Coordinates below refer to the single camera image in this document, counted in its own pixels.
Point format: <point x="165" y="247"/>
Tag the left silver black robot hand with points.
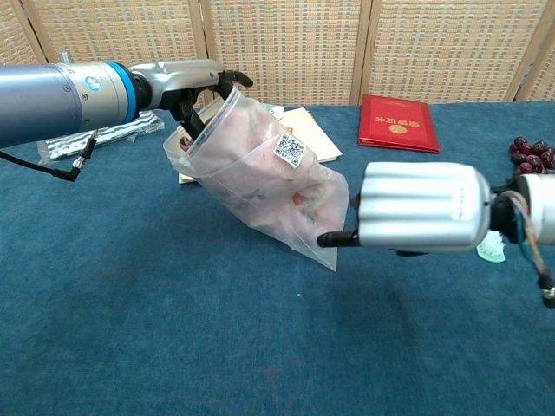
<point x="182" y="80"/>

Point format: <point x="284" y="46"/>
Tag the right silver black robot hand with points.
<point x="416" y="208"/>

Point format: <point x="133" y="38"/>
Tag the frosted zip bag with clothing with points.
<point x="260" y="186"/>

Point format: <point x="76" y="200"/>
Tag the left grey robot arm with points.
<point x="43" y="99"/>

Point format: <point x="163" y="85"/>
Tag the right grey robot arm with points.
<point x="539" y="208"/>

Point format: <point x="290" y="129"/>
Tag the striped fabric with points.
<point x="147" y="122"/>

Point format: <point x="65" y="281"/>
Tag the red certificate book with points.
<point x="399" y="125"/>

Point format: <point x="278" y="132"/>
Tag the mint green brush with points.
<point x="492" y="254"/>

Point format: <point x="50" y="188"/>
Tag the small green white box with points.
<point x="275" y="110"/>

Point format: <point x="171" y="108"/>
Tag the woven wooden folding screen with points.
<point x="282" y="43"/>

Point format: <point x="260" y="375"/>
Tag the beige spiral notebook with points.
<point x="321" y="143"/>

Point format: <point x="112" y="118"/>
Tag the bunch of dark grapes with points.
<point x="526" y="149"/>

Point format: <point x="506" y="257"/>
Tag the blue felt table cover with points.
<point x="173" y="325"/>

